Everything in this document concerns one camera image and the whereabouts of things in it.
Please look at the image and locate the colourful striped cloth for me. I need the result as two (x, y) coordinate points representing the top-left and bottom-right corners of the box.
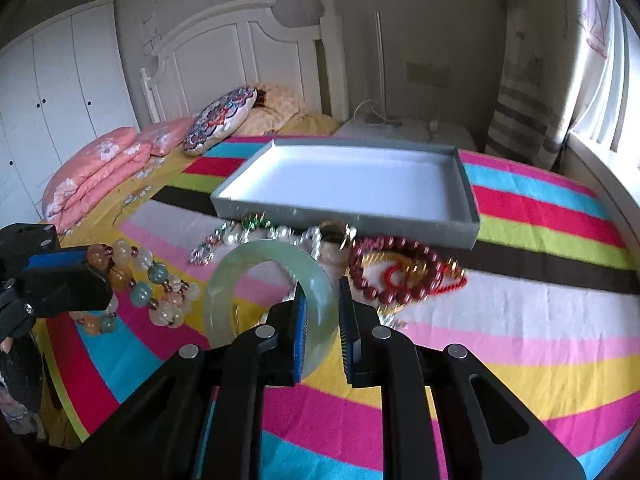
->
(38, 152), (639, 479)

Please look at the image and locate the pink floral pillow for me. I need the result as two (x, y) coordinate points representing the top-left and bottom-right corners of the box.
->
(137, 117), (194, 157)

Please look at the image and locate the gold wire bangle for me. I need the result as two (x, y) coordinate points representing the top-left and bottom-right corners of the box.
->
(349, 250), (468, 315)

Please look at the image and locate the yellow daisy bedsheet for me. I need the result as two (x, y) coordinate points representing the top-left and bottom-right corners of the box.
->
(37, 112), (342, 449)

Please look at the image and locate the dark red bead bracelet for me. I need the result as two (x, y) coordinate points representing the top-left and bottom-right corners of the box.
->
(347, 235), (452, 306)

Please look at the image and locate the white wardrobe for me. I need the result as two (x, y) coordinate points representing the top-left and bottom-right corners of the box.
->
(1, 0), (138, 226)

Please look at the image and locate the white thin desk lamp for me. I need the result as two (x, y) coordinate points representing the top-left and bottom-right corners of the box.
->
(352, 10), (402, 128)

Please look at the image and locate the round patterned cushion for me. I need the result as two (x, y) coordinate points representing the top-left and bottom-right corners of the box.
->
(182, 86), (258, 156)

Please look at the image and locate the white bed headboard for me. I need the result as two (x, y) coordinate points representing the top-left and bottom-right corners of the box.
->
(140, 0), (350, 122)

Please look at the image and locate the gold pearl ring ornament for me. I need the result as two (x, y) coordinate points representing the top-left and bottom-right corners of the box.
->
(319, 220), (358, 250)

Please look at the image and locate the white nightstand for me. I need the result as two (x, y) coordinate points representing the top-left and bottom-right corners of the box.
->
(334, 118), (478, 152)

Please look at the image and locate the wall socket panel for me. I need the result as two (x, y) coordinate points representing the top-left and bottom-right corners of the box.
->
(406, 62), (451, 88)

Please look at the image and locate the grey shallow cardboard box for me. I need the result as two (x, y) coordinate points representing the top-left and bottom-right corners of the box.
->
(210, 138), (480, 249)

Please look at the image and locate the white pearl necklace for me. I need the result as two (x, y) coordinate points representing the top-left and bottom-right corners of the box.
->
(214, 219), (327, 261)

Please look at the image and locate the pink folded quilt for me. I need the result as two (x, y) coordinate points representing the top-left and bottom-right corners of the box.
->
(41, 127), (151, 234)

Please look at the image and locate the silver crystal chain bracelet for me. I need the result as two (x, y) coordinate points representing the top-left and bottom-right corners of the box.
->
(188, 211), (274, 268)

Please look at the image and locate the printed window curtain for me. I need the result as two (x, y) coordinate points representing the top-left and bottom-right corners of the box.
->
(486, 0), (639, 169)

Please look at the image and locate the green jade bangle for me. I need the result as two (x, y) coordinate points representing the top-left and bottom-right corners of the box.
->
(203, 240), (338, 377)

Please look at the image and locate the beige patterned pillow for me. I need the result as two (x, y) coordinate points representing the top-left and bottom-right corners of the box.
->
(234, 82), (308, 136)

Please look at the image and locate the red cord gold charm bracelet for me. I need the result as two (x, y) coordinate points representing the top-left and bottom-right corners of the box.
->
(382, 258), (470, 297)

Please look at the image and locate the multicolour stone bead bracelet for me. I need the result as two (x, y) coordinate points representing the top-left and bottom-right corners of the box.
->
(69, 238), (202, 337)

